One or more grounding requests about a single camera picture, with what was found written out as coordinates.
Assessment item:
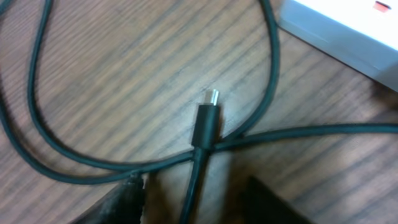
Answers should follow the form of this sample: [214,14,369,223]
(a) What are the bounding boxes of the black USB charging cable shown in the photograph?
[0,0,398,224]

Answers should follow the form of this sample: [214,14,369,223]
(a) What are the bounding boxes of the white power strip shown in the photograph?
[279,0,397,90]

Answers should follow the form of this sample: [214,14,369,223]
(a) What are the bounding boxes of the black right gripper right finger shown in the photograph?
[241,177,312,224]

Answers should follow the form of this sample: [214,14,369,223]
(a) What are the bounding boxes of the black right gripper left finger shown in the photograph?
[72,174,146,224]

